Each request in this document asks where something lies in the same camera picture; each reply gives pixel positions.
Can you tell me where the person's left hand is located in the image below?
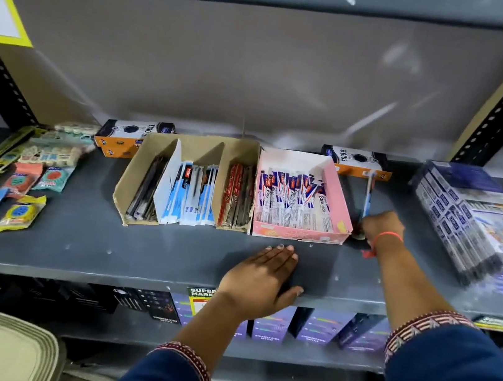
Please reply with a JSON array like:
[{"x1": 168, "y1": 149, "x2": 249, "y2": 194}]
[{"x1": 213, "y1": 235, "x2": 311, "y2": 330}]

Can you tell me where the person's right hand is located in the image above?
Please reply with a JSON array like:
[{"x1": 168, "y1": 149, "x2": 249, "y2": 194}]
[{"x1": 358, "y1": 207, "x2": 409, "y2": 255}]

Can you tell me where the blue white pen packet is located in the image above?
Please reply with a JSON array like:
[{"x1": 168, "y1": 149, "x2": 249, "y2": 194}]
[{"x1": 360, "y1": 170, "x2": 378, "y2": 221}]

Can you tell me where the person's left forearm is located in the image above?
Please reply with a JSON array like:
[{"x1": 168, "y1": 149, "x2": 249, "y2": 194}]
[{"x1": 103, "y1": 274, "x2": 265, "y2": 381}]

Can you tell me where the person's right forearm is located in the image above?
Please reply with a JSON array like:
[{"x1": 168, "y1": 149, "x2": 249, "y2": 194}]
[{"x1": 351, "y1": 232, "x2": 503, "y2": 381}]

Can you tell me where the orange thread wristband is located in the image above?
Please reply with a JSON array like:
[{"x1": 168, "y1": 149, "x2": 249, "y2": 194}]
[{"x1": 361, "y1": 228, "x2": 405, "y2": 264}]

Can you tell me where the pink cardboard display box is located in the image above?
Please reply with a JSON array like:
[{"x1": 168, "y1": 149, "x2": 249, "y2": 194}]
[{"x1": 247, "y1": 145, "x2": 364, "y2": 251}]

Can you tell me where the purple product box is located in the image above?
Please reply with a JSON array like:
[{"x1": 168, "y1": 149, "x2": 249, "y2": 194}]
[
  {"x1": 287, "y1": 304, "x2": 355, "y2": 350},
  {"x1": 250, "y1": 301, "x2": 298, "y2": 347},
  {"x1": 335, "y1": 309, "x2": 394, "y2": 358},
  {"x1": 166, "y1": 291, "x2": 197, "y2": 328}
]

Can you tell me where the orange black pen box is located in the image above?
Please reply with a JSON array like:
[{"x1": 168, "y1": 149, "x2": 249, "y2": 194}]
[
  {"x1": 318, "y1": 143, "x2": 395, "y2": 183},
  {"x1": 91, "y1": 112, "x2": 178, "y2": 167}
]

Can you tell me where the row of red-blue pen sachets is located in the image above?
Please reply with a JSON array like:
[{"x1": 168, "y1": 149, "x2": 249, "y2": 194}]
[{"x1": 252, "y1": 166, "x2": 342, "y2": 235}]

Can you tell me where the green yellow shelf tag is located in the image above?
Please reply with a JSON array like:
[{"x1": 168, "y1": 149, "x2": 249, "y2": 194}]
[{"x1": 184, "y1": 284, "x2": 219, "y2": 320}]

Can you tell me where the stack of blue white boxes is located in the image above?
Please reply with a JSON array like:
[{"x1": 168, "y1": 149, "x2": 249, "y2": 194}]
[{"x1": 396, "y1": 156, "x2": 503, "y2": 295}]

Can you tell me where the row of red pen packs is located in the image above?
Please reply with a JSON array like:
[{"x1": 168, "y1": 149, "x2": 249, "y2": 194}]
[{"x1": 216, "y1": 161, "x2": 258, "y2": 233}]

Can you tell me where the row of blue-white pen cards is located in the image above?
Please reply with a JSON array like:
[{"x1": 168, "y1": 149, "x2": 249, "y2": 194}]
[{"x1": 159, "y1": 158, "x2": 224, "y2": 231}]

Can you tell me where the black product box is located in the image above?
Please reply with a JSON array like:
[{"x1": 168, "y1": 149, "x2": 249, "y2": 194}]
[{"x1": 109, "y1": 284, "x2": 185, "y2": 325}]

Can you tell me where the yellow black shelf label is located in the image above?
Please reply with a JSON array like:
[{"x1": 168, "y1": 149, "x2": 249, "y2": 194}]
[{"x1": 471, "y1": 314, "x2": 503, "y2": 333}]

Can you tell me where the brown cardboard divider box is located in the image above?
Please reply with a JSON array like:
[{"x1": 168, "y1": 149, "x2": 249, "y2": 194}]
[{"x1": 108, "y1": 120, "x2": 264, "y2": 245}]

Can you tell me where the row of dark pen packs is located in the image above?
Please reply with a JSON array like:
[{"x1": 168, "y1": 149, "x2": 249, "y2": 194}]
[{"x1": 125, "y1": 152, "x2": 170, "y2": 225}]

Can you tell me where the grey metal shelving rack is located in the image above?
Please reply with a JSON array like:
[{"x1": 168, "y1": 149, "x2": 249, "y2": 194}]
[{"x1": 0, "y1": 0, "x2": 503, "y2": 381}]

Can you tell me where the teal scrubber packet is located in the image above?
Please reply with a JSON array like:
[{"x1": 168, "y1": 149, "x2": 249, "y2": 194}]
[{"x1": 32, "y1": 160, "x2": 76, "y2": 196}]

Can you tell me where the white green sponge packet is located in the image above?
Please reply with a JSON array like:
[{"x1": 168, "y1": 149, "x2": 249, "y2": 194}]
[
  {"x1": 17, "y1": 139, "x2": 85, "y2": 173},
  {"x1": 53, "y1": 118, "x2": 102, "y2": 138},
  {"x1": 32, "y1": 126, "x2": 98, "y2": 153}
]

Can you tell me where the yellow scrubber packet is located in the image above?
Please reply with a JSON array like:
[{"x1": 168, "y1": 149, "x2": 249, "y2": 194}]
[{"x1": 0, "y1": 188, "x2": 48, "y2": 241}]

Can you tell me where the red scrubber packet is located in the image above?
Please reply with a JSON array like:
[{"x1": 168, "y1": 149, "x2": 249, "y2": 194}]
[{"x1": 0, "y1": 159, "x2": 44, "y2": 202}]

